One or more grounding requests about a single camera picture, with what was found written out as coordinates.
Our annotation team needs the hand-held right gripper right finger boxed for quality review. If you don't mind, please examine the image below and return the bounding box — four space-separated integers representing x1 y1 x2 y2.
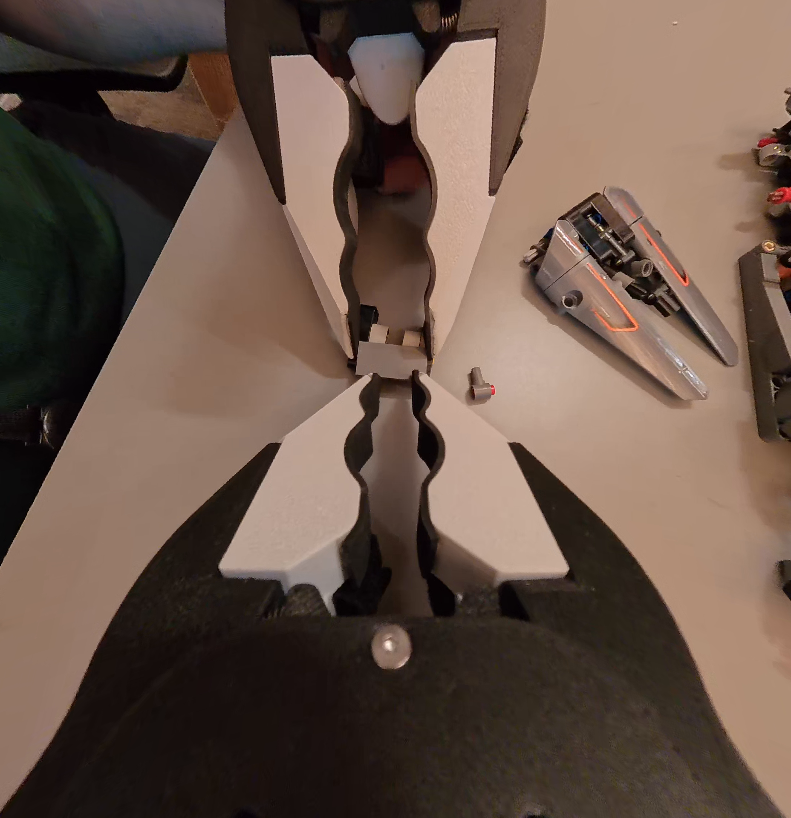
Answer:
410 371 570 589

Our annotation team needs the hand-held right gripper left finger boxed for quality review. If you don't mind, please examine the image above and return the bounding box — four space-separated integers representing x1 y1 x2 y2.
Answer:
218 374 381 605

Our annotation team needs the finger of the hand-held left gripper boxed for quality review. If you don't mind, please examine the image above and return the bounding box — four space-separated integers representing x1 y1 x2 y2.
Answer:
269 54 364 360
410 29 499 374

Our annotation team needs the grey plate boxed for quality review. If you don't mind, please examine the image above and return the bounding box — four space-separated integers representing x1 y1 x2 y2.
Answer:
355 340 428 379

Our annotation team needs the small yellow-axle lego assembly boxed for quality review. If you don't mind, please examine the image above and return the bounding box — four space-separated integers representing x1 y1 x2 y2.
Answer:
351 305 435 359

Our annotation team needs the grey pointed lego wing assembly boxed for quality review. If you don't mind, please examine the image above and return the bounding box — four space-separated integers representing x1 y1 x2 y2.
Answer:
523 187 739 402

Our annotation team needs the partly built lego model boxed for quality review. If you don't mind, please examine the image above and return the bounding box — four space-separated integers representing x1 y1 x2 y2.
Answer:
737 86 791 608

